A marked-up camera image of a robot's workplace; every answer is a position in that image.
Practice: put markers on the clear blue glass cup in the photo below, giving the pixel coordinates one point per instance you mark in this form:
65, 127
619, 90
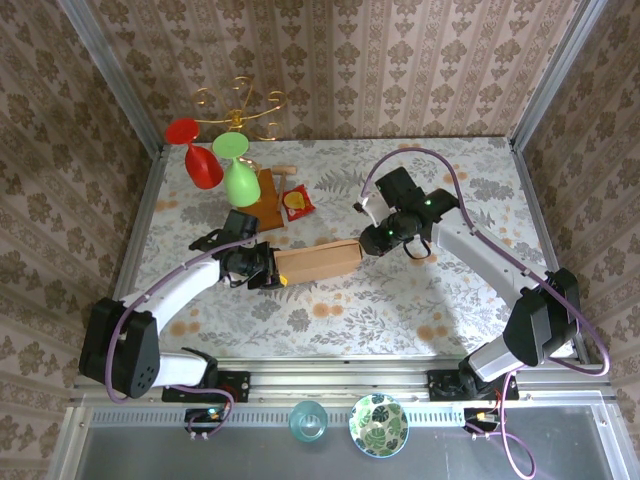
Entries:
308, 421

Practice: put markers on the small wooden mallet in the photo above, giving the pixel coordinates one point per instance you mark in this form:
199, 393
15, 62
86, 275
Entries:
284, 170

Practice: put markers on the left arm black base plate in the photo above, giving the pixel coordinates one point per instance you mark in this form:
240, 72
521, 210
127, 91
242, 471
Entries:
241, 386

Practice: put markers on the brown wooden board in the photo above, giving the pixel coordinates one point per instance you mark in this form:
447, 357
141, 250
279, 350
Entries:
267, 205

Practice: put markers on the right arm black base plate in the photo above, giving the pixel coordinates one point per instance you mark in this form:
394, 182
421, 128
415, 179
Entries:
512, 395

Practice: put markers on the brown cardboard paper box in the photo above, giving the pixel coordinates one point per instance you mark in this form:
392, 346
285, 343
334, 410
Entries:
320, 262

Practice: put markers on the aluminium table side rail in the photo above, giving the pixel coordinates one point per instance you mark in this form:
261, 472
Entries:
520, 165
137, 235

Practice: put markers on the green leaf pattern bowl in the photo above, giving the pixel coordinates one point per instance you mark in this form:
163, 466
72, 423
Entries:
378, 425

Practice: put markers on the aluminium frame post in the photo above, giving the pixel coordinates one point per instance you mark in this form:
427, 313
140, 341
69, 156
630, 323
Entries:
110, 75
557, 75

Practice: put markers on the aluminium mounting rail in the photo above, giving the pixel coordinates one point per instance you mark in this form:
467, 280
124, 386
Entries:
340, 380

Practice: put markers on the small controller board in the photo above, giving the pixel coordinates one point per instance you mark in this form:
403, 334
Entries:
202, 416
482, 416

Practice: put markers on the floral tablecloth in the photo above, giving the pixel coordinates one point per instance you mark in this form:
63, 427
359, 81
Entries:
350, 325

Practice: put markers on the right small controller board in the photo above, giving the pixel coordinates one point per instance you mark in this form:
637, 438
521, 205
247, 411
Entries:
482, 416

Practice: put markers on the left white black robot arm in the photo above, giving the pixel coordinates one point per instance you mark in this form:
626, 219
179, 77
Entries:
185, 285

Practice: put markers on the red plastic wine glass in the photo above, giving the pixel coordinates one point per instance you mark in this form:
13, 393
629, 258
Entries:
202, 167

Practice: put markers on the red snack packet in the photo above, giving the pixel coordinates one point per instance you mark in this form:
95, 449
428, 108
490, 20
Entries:
296, 201

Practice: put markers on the left small controller board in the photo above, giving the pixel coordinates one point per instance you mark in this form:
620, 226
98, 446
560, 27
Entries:
202, 416

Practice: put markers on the green plastic wine glass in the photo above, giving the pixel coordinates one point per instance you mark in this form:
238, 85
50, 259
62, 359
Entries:
242, 187

